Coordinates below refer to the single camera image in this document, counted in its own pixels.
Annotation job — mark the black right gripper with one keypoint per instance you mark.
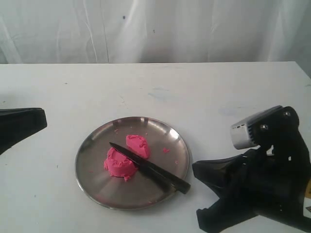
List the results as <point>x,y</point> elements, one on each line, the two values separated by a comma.
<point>276,187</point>

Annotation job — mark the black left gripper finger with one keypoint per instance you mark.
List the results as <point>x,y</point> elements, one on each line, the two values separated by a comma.
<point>18,124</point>

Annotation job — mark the black knife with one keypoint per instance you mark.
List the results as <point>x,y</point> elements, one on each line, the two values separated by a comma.
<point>152,169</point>

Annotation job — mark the small pink dough piece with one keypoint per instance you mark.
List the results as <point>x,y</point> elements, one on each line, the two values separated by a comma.
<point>139,145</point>

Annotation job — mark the round steel plate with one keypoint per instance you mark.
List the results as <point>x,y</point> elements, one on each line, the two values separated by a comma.
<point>168,151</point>

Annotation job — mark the white backdrop curtain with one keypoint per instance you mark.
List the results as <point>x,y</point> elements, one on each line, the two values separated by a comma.
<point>141,31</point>

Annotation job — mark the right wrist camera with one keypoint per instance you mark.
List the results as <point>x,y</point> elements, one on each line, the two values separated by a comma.
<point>277,128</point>

